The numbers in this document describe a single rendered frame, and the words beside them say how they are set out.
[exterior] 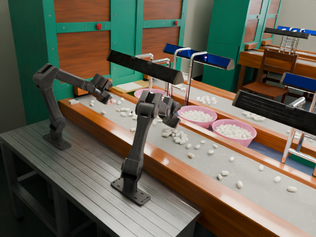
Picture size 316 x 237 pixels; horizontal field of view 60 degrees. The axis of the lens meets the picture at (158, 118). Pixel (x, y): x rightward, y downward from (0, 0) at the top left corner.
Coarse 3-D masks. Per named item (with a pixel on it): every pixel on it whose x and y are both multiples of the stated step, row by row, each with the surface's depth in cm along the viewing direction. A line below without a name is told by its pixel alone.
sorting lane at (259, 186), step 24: (120, 120) 172; (168, 144) 150; (192, 144) 151; (216, 144) 153; (216, 168) 132; (240, 168) 134; (264, 168) 135; (240, 192) 118; (264, 192) 119; (288, 192) 120; (312, 192) 121; (288, 216) 107; (312, 216) 108
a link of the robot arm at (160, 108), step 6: (144, 90) 126; (144, 96) 123; (150, 96) 127; (156, 96) 122; (138, 102) 121; (150, 102) 126; (156, 102) 120; (162, 102) 135; (156, 108) 120; (162, 108) 137; (156, 114) 122; (162, 114) 143
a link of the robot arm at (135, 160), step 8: (144, 104) 120; (152, 104) 120; (144, 112) 120; (144, 120) 119; (152, 120) 122; (136, 128) 120; (144, 128) 119; (136, 136) 119; (144, 136) 119; (136, 144) 118; (144, 144) 121; (136, 152) 118; (128, 160) 118; (136, 160) 117; (128, 168) 117; (136, 168) 116
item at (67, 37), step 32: (32, 0) 167; (64, 0) 168; (96, 0) 184; (128, 0) 202; (160, 0) 225; (32, 32) 179; (64, 32) 174; (96, 32) 192; (128, 32) 212; (160, 32) 238; (32, 64) 192; (64, 64) 183; (96, 64) 202; (160, 64) 252
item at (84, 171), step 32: (32, 128) 169; (64, 128) 172; (32, 160) 139; (64, 160) 141; (96, 160) 143; (64, 192) 122; (96, 192) 121; (160, 192) 124; (128, 224) 106; (160, 224) 107; (192, 224) 113
